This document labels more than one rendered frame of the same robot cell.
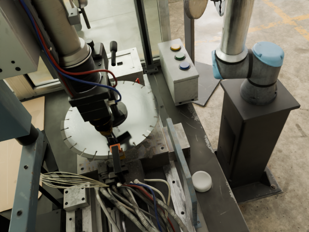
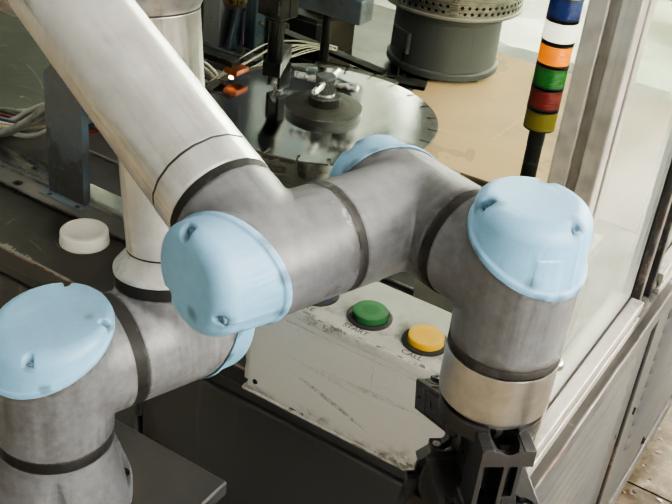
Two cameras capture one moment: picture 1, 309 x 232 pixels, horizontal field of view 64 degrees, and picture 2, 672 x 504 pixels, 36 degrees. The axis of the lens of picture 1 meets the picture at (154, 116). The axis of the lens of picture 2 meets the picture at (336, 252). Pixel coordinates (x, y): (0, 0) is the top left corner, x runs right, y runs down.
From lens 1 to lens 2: 1.66 m
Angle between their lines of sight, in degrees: 85
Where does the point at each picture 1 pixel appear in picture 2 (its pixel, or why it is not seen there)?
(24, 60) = not seen: outside the picture
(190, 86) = not seen: hidden behind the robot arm
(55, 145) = not seen: hidden behind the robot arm
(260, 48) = (78, 304)
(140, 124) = (242, 112)
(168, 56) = (407, 304)
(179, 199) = (107, 200)
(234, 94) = (140, 453)
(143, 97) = (296, 146)
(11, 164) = (473, 141)
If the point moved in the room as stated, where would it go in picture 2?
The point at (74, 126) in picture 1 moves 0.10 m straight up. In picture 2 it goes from (361, 82) to (369, 19)
